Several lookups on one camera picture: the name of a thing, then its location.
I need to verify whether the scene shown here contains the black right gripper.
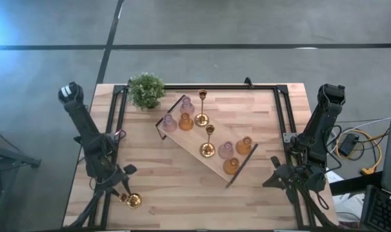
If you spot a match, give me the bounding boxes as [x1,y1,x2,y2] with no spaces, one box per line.
[262,156,327,206]

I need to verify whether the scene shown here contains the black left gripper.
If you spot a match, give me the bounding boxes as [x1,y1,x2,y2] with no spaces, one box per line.
[97,164,138,197]

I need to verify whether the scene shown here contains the amber glass candle holder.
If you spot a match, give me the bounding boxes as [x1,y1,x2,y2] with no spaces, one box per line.
[236,135,254,156]
[177,112,195,132]
[223,157,241,176]

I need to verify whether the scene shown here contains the pink glass candle holder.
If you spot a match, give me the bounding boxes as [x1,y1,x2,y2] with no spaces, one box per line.
[217,140,235,160]
[179,95,196,116]
[162,113,178,133]

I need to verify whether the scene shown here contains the gold metal candlestick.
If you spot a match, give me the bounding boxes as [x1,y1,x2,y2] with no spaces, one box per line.
[194,88,210,128]
[199,124,216,159]
[119,192,143,209]

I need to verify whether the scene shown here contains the white cloth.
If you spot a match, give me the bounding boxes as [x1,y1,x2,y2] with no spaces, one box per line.
[324,166,366,226]

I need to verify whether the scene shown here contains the black power adapter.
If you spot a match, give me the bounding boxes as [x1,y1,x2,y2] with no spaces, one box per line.
[339,133,360,157]

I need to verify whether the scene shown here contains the wooden riser shelf black legs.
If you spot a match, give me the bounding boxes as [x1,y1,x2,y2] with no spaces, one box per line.
[155,94,259,190]

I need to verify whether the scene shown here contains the black keyboard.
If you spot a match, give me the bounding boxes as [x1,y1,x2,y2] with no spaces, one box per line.
[360,184,391,232]

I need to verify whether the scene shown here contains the green potted plant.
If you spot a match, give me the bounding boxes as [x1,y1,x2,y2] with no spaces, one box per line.
[127,72,166,110]

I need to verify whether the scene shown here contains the black cart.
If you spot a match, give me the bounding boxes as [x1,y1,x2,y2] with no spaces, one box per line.
[0,128,42,232]

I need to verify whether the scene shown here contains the silver metal bracket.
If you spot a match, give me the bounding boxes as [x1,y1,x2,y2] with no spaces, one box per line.
[281,131,296,145]

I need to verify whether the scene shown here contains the yellow extension cable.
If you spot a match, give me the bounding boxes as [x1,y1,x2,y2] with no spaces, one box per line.
[336,128,391,177]

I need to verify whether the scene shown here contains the white cable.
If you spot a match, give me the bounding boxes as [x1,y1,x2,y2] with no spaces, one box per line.
[323,117,391,157]

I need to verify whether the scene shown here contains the black aluminium table frame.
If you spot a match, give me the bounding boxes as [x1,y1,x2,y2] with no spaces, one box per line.
[61,84,338,230]

